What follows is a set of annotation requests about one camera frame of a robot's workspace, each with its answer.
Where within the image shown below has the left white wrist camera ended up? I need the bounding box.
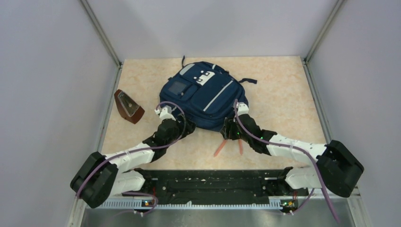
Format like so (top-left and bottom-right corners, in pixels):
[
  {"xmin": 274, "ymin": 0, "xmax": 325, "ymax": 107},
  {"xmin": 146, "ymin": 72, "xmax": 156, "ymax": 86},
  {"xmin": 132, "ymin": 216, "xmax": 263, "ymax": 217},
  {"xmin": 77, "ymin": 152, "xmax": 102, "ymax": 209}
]
[{"xmin": 155, "ymin": 105, "xmax": 176, "ymax": 121}]

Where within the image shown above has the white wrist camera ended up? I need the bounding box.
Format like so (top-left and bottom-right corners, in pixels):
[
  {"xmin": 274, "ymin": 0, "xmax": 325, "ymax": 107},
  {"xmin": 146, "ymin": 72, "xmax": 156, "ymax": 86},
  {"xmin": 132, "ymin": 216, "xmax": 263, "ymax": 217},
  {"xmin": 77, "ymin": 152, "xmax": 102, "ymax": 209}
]
[
  {"xmin": 155, "ymin": 105, "xmax": 176, "ymax": 121},
  {"xmin": 235, "ymin": 102, "xmax": 249, "ymax": 116}
]

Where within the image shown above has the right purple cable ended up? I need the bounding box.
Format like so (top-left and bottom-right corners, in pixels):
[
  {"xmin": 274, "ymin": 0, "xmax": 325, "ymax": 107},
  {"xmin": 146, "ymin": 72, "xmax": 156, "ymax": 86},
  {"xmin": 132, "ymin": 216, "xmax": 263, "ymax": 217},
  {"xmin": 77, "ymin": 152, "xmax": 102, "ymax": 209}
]
[{"xmin": 233, "ymin": 99, "xmax": 341, "ymax": 224}]

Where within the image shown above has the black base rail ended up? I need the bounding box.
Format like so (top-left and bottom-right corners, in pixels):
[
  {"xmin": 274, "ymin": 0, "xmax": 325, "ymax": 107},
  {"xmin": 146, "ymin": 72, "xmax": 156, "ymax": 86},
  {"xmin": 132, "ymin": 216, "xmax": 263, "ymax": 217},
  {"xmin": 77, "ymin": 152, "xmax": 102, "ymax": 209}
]
[{"xmin": 135, "ymin": 168, "xmax": 309, "ymax": 205}]

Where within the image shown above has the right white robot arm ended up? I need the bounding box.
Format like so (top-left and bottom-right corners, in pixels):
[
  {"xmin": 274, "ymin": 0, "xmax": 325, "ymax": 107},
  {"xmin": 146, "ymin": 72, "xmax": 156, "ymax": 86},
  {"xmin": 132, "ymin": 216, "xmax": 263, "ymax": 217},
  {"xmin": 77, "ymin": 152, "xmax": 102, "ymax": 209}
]
[{"xmin": 220, "ymin": 114, "xmax": 365, "ymax": 198}]

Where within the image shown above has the navy blue backpack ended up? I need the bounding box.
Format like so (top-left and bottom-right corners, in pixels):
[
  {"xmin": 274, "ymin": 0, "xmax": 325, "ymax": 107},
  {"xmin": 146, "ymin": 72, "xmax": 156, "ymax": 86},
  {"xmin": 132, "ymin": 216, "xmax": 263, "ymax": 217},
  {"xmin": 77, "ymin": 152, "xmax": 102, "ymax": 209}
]
[{"xmin": 159, "ymin": 61, "xmax": 257, "ymax": 131}]

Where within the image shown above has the orange pen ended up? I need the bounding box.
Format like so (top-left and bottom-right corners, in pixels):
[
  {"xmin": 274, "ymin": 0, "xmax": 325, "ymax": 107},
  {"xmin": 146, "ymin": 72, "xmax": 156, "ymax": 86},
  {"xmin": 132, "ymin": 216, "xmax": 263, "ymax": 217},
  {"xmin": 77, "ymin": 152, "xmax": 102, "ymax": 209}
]
[
  {"xmin": 213, "ymin": 140, "xmax": 227, "ymax": 157},
  {"xmin": 238, "ymin": 140, "xmax": 244, "ymax": 156}
]

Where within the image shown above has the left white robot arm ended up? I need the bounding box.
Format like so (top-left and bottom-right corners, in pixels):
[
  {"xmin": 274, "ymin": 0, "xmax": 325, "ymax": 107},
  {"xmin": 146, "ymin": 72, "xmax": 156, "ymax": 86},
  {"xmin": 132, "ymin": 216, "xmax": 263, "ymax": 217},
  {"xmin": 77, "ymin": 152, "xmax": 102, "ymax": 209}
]
[{"xmin": 70, "ymin": 117, "xmax": 196, "ymax": 208}]

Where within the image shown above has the brown wedge stand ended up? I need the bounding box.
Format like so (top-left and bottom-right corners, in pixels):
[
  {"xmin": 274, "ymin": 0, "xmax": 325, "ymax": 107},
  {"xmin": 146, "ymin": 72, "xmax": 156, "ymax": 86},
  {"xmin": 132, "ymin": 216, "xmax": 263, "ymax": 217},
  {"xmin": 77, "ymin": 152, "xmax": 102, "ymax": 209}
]
[{"xmin": 114, "ymin": 89, "xmax": 145, "ymax": 124}]

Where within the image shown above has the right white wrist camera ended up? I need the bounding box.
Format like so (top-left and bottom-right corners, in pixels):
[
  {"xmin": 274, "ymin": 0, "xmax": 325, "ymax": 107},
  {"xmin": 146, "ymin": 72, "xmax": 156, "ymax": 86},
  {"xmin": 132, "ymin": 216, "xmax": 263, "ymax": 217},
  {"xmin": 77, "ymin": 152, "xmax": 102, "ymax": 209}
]
[{"xmin": 235, "ymin": 102, "xmax": 249, "ymax": 116}]

